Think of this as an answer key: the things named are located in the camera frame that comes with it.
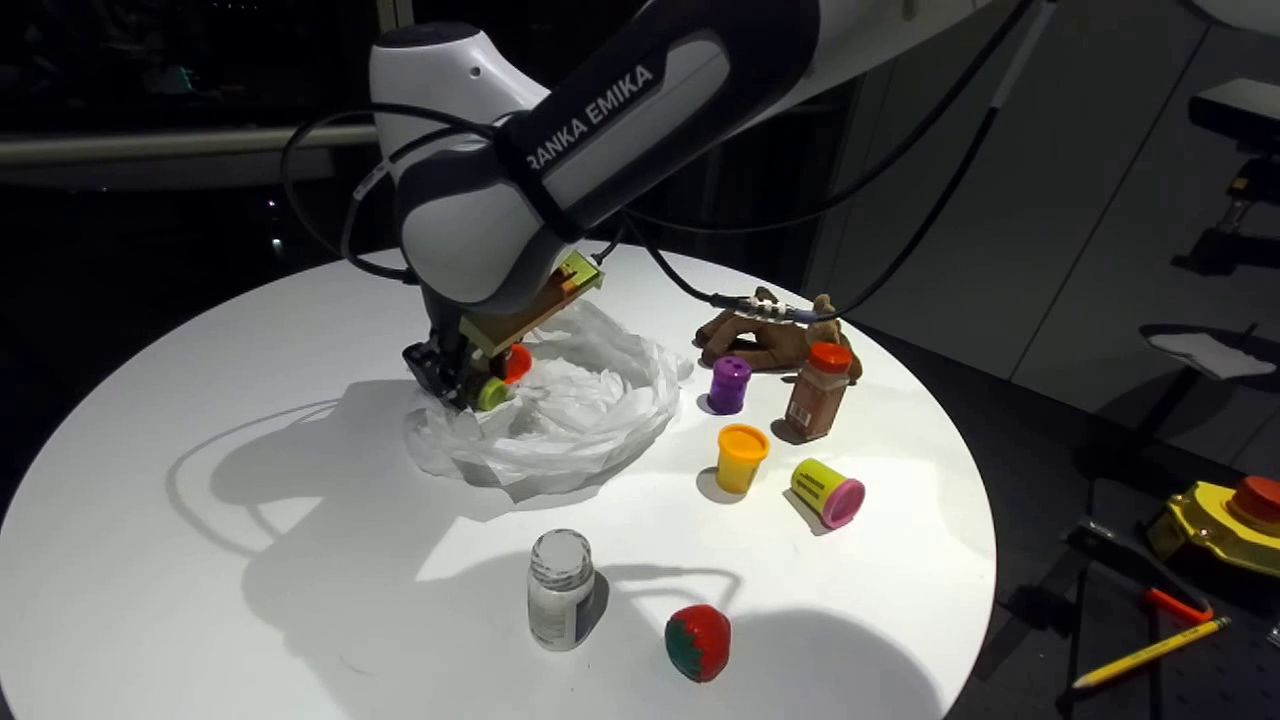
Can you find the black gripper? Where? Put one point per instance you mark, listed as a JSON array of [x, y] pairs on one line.
[[441, 362]]

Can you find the orange play dough tub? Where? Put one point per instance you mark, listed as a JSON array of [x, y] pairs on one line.
[[519, 362]]

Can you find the white plastic bag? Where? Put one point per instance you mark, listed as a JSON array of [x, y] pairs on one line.
[[588, 406]]

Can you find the small jar with grey lid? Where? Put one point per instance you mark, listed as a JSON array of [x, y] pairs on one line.
[[565, 593]]

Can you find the purple play dough tub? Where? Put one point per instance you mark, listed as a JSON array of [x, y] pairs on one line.
[[731, 384]]

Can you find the yellow play dough tub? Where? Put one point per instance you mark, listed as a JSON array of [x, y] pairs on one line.
[[736, 459]]

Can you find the red play dough tub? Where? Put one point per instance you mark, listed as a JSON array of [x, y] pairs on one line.
[[697, 643]]

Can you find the spice jar with red lid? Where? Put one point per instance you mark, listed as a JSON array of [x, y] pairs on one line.
[[818, 391]]

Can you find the light green play dough tub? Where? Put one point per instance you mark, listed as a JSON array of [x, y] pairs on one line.
[[827, 492]]

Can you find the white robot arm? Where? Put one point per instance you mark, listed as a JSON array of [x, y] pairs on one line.
[[495, 173]]

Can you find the metal window railing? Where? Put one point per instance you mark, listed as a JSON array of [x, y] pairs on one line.
[[167, 146]]

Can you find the yellow emergency stop button box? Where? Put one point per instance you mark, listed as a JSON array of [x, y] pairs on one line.
[[1230, 520]]

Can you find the yellow pencil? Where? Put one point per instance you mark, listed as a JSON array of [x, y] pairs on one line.
[[1151, 655]]

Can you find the red handled tool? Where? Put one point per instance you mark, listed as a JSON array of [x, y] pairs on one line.
[[1179, 608]]

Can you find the black camera stand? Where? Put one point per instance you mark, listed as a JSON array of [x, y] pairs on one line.
[[1183, 301]]

